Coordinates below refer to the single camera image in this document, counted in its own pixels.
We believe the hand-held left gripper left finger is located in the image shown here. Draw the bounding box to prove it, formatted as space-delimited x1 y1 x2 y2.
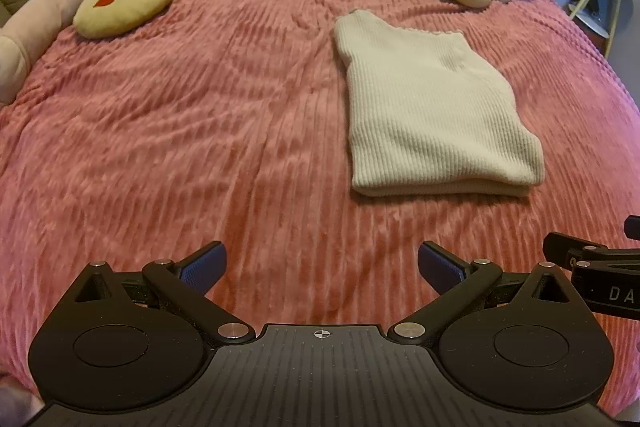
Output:
72 241 256 344

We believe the cream knitted sweater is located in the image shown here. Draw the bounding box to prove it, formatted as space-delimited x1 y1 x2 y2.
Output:
333 9 545 198

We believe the pink ribbed bedspread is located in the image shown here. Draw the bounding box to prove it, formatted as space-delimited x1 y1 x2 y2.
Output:
0 0 640 427

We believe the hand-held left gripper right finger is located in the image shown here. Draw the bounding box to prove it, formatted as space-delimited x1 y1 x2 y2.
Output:
389 241 576 344

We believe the pink plush pillow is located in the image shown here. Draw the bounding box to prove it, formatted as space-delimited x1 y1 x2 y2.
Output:
0 0 98 105

